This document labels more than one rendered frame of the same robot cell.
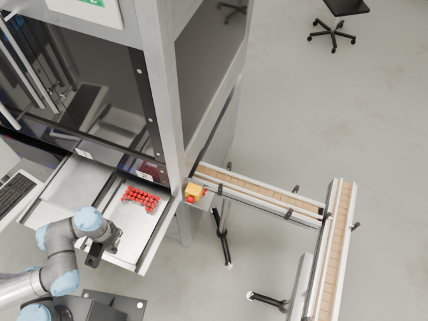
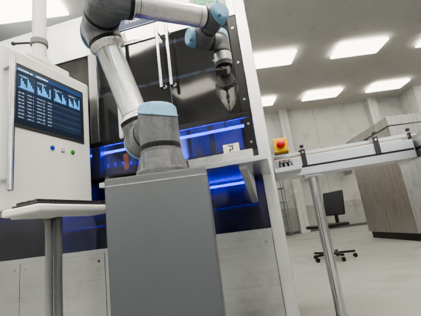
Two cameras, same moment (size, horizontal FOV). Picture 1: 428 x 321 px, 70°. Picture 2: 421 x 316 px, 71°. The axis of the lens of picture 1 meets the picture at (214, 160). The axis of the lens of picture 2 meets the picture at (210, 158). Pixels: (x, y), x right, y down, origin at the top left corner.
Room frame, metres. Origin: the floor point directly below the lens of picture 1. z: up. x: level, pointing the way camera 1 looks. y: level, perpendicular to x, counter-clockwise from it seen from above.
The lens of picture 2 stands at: (-0.78, 0.60, 0.65)
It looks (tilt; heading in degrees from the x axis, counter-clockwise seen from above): 13 degrees up; 354
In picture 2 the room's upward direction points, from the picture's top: 8 degrees counter-clockwise
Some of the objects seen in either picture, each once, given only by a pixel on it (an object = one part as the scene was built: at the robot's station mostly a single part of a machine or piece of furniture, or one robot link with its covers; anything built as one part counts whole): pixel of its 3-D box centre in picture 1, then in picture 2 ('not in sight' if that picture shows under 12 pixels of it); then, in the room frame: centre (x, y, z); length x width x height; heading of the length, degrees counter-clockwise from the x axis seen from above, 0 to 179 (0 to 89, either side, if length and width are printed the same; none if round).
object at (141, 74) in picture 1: (155, 137); (240, 79); (0.66, 0.23, 1.40); 0.05 x 0.01 x 0.80; 72
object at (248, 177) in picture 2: not in sight; (249, 186); (0.51, 0.31, 0.79); 0.34 x 0.03 x 0.13; 162
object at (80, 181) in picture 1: (82, 179); not in sight; (0.71, 0.68, 0.90); 0.34 x 0.26 x 0.04; 162
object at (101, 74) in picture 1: (104, 100); (205, 70); (0.73, 0.41, 1.50); 0.43 x 0.01 x 0.59; 72
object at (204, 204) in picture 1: (200, 195); (287, 170); (0.68, 0.06, 0.87); 0.14 x 0.13 x 0.02; 162
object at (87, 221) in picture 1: (90, 222); (219, 43); (0.32, 0.38, 1.39); 0.09 x 0.08 x 0.11; 114
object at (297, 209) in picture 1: (256, 192); (337, 155); (0.69, -0.23, 0.92); 0.69 x 0.15 x 0.16; 72
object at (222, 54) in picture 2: (97, 229); (222, 59); (0.32, 0.38, 1.32); 0.08 x 0.08 x 0.05
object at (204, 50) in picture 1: (220, 40); not in sight; (1.10, 0.01, 1.50); 0.85 x 0.01 x 0.59; 162
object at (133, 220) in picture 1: (128, 222); (227, 165); (0.50, 0.39, 0.90); 0.34 x 0.26 x 0.04; 162
